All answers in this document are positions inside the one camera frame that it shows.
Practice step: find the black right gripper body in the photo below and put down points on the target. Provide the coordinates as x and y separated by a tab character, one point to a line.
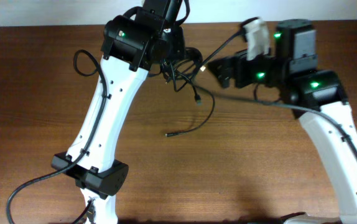
261	71

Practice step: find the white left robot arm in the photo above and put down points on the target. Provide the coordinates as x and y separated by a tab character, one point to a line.
133	42

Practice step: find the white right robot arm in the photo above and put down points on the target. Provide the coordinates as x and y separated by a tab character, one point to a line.
287	60

